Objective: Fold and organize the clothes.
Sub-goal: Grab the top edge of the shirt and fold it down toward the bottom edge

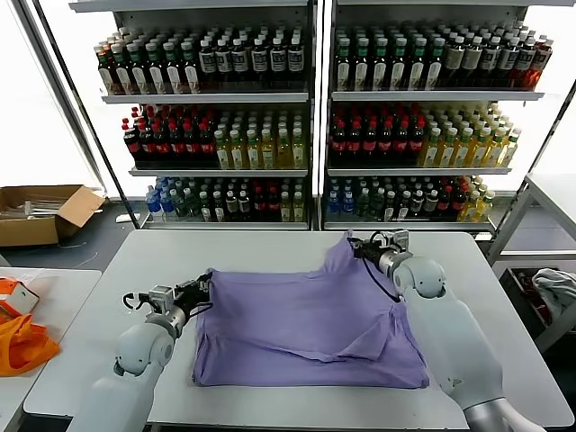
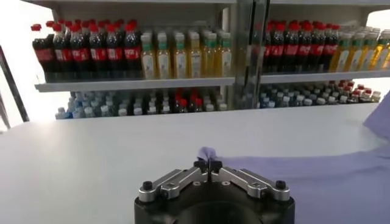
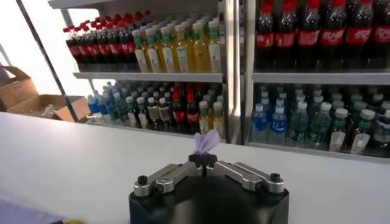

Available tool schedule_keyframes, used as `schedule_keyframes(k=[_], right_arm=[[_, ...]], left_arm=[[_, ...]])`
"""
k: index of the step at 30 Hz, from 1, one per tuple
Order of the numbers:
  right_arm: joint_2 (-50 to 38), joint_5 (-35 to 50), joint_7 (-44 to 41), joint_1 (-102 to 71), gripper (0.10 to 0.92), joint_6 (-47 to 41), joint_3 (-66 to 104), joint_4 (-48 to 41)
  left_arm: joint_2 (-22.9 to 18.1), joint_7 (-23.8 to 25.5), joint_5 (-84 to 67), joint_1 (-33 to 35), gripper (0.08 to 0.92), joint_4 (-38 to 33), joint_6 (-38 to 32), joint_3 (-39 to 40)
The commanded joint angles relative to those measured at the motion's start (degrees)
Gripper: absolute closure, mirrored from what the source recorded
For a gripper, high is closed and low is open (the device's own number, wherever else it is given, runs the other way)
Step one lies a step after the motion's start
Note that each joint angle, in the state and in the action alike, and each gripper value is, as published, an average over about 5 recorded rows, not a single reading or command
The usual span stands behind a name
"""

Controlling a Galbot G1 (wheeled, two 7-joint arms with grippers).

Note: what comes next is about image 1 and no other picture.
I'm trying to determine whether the dark drink bottle blue label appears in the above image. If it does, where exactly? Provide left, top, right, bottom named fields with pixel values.
left=197, top=40, right=216, bottom=92
left=285, top=37, right=303, bottom=92
left=249, top=38, right=267, bottom=92
left=513, top=39, right=536, bottom=91
left=213, top=39, right=232, bottom=92
left=267, top=38, right=285, bottom=92
left=229, top=39, right=248, bottom=92
left=496, top=38, right=518, bottom=90
left=478, top=36, right=500, bottom=90

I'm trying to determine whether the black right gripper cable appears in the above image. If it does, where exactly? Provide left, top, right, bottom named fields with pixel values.
left=362, top=263, right=404, bottom=303

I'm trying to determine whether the amber tea bottle white label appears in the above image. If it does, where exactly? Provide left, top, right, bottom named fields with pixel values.
left=94, top=41, right=115, bottom=95

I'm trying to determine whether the grey white crumpled cloth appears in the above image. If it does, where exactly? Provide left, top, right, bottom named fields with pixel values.
left=531, top=267, right=576, bottom=315

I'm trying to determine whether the purple t-shirt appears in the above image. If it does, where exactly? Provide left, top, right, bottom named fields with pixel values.
left=191, top=229, right=431, bottom=391

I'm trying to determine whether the white strips bundle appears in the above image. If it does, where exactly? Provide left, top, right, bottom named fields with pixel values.
left=0, top=199, right=60, bottom=221

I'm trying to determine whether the orange cloth bag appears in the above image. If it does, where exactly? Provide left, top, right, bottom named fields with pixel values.
left=0, top=311, right=62, bottom=377

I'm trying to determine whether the green label tea bottle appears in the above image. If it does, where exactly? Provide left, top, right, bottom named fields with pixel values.
left=161, top=41, right=183, bottom=95
left=334, top=38, right=352, bottom=92
left=352, top=38, right=370, bottom=92
left=425, top=38, right=445, bottom=91
left=144, top=41, right=165, bottom=95
left=109, top=43, right=131, bottom=95
left=407, top=38, right=427, bottom=92
left=370, top=38, right=389, bottom=92
left=125, top=42, right=147, bottom=95
left=389, top=38, right=407, bottom=92
left=179, top=41, right=201, bottom=95

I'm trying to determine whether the grey metal shelf rack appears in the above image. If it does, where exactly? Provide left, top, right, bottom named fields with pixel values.
left=319, top=0, right=546, bottom=232
left=67, top=0, right=316, bottom=231

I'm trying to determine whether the black storage crate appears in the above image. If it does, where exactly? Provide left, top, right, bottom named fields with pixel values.
left=499, top=266, right=555, bottom=340

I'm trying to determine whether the red cloth item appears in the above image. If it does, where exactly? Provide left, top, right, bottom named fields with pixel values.
left=517, top=271, right=553, bottom=324

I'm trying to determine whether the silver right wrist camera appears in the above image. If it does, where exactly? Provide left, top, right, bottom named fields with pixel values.
left=380, top=229, right=411, bottom=254

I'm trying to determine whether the grey metal cart frame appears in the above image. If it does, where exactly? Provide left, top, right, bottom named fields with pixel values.
left=537, top=304, right=576, bottom=354

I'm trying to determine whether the brown cardboard box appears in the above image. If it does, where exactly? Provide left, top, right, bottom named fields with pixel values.
left=0, top=184, right=108, bottom=248

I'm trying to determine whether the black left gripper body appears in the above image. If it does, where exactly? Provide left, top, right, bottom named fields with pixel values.
left=173, top=281, right=205, bottom=311

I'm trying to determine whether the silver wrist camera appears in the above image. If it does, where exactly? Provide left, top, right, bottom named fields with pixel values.
left=148, top=284, right=177, bottom=312
left=380, top=229, right=411, bottom=254

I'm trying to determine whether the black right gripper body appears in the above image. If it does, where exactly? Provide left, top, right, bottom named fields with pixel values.
left=355, top=242, right=386, bottom=270

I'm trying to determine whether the black left camera cable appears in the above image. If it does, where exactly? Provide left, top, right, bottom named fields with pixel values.
left=121, top=291, right=152, bottom=312

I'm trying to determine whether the grey metal side table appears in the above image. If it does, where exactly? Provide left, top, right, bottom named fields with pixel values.
left=488, top=172, right=576, bottom=270

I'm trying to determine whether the red drink bottle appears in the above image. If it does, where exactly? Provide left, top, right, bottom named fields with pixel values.
left=529, top=39, right=554, bottom=92

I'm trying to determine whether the dark drink bottle beige label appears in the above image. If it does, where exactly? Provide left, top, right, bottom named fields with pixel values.
left=462, top=36, right=483, bottom=90
left=444, top=36, right=465, bottom=90

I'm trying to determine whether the thin black metal pole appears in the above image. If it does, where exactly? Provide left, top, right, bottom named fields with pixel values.
left=517, top=82, right=576, bottom=189
left=30, top=0, right=140, bottom=230

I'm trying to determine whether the grey slanted pillar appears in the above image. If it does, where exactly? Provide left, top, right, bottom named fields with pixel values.
left=8, top=0, right=106, bottom=197

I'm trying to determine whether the orange white carton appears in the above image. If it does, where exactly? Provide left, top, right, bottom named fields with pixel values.
left=0, top=276, right=41, bottom=318

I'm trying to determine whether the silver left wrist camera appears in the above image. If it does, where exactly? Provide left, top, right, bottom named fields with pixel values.
left=148, top=284, right=177, bottom=312

